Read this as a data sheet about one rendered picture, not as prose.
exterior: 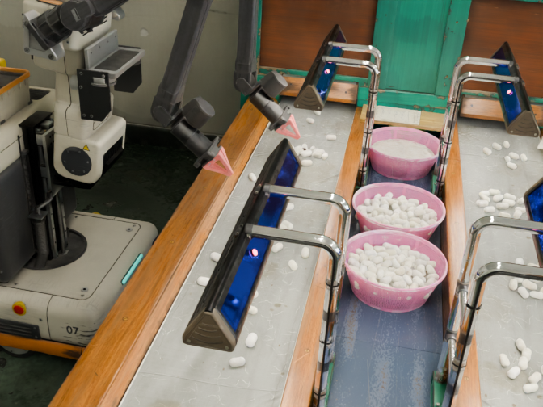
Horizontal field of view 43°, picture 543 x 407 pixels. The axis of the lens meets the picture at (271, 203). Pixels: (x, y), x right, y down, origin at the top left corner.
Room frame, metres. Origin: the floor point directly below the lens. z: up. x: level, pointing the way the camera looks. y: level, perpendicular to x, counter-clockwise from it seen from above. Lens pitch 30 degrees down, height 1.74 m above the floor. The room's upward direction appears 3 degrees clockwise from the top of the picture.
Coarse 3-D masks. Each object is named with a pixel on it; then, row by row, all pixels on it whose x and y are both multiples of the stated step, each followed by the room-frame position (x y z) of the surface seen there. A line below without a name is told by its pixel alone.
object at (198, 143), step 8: (192, 136) 1.67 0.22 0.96; (200, 136) 1.68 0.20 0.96; (184, 144) 1.69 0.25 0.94; (192, 144) 1.67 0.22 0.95; (200, 144) 1.67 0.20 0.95; (208, 144) 1.68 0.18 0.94; (216, 144) 1.71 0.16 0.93; (192, 152) 1.68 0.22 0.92; (200, 152) 1.67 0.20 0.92; (208, 152) 1.64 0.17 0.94; (200, 160) 1.64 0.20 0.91
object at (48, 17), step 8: (56, 8) 1.83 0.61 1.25; (40, 16) 1.83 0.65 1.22; (48, 16) 1.82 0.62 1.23; (56, 16) 1.81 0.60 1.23; (32, 24) 1.81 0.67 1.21; (40, 24) 1.81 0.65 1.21; (48, 24) 1.81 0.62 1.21; (56, 24) 1.81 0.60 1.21; (32, 32) 1.79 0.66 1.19; (40, 32) 1.81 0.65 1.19; (48, 32) 1.81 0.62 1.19; (56, 32) 1.81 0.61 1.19; (64, 32) 1.83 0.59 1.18; (40, 40) 1.79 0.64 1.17; (48, 40) 1.81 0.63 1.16; (56, 40) 1.82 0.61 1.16; (48, 48) 1.79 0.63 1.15
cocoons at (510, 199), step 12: (492, 144) 2.21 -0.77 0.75; (504, 144) 2.22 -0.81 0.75; (516, 156) 2.12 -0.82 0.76; (480, 192) 1.84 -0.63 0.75; (492, 192) 1.85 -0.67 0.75; (480, 204) 1.77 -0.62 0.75; (504, 204) 1.77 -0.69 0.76; (504, 216) 1.71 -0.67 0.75; (516, 216) 1.71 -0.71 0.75; (528, 264) 1.46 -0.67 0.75; (528, 288) 1.37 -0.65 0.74; (528, 348) 1.14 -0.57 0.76; (504, 360) 1.10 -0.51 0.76; (528, 360) 1.11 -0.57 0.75; (516, 372) 1.06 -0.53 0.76; (528, 384) 1.03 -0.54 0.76
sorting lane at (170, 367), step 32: (288, 128) 2.27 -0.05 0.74; (320, 128) 2.29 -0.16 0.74; (256, 160) 2.01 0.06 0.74; (320, 160) 2.03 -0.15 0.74; (224, 224) 1.60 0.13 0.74; (320, 224) 1.63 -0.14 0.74; (288, 256) 1.46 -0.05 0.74; (192, 288) 1.30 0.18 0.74; (288, 288) 1.32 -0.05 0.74; (256, 320) 1.20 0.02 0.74; (288, 320) 1.21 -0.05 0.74; (160, 352) 1.08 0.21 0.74; (192, 352) 1.08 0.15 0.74; (224, 352) 1.09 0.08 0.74; (256, 352) 1.10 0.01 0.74; (288, 352) 1.10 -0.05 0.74; (160, 384) 0.99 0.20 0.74; (192, 384) 0.99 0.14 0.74; (224, 384) 1.00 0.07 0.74; (256, 384) 1.00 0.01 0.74
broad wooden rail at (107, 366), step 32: (256, 128) 2.21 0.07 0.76; (192, 192) 1.72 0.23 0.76; (224, 192) 1.75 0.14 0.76; (192, 224) 1.55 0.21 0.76; (160, 256) 1.39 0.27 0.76; (192, 256) 1.42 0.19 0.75; (128, 288) 1.26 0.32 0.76; (160, 288) 1.26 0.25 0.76; (128, 320) 1.15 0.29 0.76; (160, 320) 1.18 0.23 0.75; (96, 352) 1.04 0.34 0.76; (128, 352) 1.05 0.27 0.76; (64, 384) 0.95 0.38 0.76; (96, 384) 0.95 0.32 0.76; (128, 384) 0.98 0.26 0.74
